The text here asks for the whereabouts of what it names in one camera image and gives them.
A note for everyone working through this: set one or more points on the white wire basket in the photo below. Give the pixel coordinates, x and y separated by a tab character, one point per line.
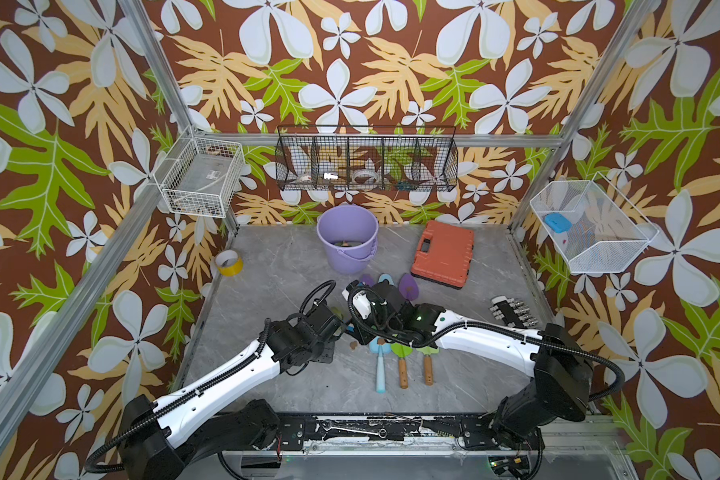
609	232
199	174

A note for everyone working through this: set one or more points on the white wire basket right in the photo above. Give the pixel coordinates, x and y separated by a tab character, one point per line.
609	232

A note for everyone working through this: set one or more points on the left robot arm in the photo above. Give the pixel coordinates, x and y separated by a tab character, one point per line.
158	439

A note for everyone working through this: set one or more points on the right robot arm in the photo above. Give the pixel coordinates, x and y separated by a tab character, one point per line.
563	378

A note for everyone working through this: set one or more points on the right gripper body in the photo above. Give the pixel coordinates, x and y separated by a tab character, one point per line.
381	326

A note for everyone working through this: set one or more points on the red plastic tool case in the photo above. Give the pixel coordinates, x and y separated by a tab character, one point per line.
444	254

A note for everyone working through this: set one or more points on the black socket bit rack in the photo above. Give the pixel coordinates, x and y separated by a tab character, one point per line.
512	313

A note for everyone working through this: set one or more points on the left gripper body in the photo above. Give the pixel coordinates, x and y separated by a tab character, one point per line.
323	351

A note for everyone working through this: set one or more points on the green pointed trowel wooden handle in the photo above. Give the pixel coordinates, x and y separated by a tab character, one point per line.
402	352

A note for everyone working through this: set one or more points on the yellow tape roll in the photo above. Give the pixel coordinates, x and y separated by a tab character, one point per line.
229	263

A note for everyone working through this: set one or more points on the purple trowel pink handle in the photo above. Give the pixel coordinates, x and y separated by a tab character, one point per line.
367	280
408	287

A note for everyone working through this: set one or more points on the blue object in basket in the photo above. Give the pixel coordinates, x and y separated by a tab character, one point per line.
557	222

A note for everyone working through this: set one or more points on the green square trowel right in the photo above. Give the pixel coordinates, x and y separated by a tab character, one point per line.
428	352

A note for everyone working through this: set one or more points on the purple trowel pink handle right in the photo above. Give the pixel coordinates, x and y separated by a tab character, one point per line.
408	287

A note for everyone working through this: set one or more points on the light blue round trowel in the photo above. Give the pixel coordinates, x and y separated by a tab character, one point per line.
380	348

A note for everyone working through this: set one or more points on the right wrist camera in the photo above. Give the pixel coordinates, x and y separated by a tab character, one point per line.
357	301

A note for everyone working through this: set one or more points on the white wire basket left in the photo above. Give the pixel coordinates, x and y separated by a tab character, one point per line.
199	174

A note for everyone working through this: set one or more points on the purple plastic bucket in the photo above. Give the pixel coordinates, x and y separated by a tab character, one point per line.
349	234

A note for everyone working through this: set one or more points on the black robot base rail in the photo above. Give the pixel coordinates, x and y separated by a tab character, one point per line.
384	431

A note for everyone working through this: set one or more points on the black wire basket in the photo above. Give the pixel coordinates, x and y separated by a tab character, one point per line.
366	158

